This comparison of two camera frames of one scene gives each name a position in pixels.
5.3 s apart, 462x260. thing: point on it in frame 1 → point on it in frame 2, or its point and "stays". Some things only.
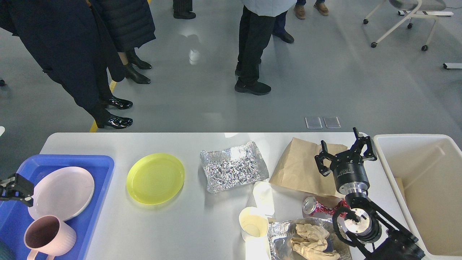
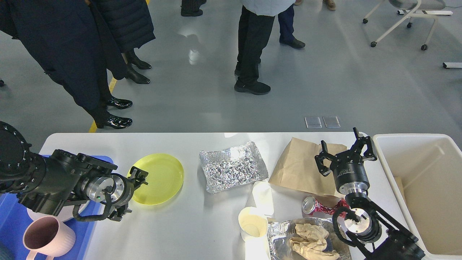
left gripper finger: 16,187 → 138,175
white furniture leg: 452,65 stays
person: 300,11 → 330,4
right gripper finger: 357,147 stays
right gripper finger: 323,169 stays
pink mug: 48,235 stays
